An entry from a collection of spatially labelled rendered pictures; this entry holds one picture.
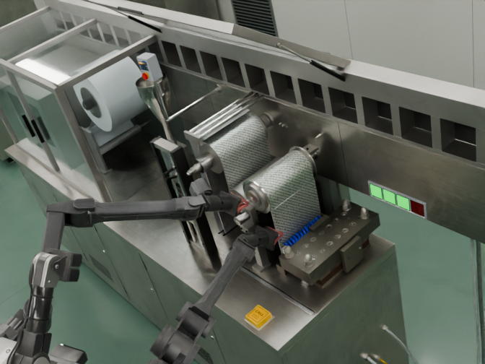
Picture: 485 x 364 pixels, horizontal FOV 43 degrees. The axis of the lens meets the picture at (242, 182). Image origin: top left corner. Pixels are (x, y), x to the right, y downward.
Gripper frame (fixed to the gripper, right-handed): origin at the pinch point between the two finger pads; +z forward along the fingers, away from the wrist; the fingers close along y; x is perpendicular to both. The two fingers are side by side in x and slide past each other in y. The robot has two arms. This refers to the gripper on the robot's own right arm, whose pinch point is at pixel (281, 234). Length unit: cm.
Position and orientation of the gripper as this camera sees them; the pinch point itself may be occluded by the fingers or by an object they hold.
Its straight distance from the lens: 240.0
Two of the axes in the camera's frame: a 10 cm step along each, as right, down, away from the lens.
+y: 6.5, 3.2, -6.9
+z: 7.4, -0.8, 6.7
